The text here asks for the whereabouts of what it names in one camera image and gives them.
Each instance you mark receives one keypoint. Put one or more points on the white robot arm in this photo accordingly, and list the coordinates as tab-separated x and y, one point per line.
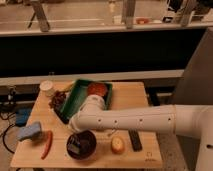
194	121

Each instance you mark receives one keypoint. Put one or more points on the yellow apple toy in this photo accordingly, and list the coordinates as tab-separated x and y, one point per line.
117	145

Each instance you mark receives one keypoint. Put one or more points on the red chili pepper toy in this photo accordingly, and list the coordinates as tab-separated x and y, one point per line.
48	144

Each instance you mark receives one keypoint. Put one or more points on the black rectangular block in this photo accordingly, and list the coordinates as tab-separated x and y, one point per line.
135	140

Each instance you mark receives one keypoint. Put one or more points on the yellow banana toy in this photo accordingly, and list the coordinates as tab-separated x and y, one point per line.
67	88

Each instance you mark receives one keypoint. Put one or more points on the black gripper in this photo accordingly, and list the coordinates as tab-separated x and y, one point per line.
64	117

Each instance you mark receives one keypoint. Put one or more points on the grey brush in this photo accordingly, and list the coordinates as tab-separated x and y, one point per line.
78	146

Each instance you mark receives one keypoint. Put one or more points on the green plastic tray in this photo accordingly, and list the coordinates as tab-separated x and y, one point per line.
76	97

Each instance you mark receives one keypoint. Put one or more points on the white cup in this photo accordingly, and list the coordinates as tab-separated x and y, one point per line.
47	88

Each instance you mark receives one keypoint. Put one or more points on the blue box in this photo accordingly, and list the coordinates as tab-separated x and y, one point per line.
21	116

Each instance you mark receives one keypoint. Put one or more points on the blue sponge cloth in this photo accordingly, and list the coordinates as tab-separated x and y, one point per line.
30	132

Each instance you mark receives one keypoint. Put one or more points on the wooden table board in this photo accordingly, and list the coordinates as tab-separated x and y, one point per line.
28	153

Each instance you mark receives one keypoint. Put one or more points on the dark grapes bunch toy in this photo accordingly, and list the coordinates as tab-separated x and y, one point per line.
57	99

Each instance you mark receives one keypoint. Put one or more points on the purple bowl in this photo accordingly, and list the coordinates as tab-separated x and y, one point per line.
85	135

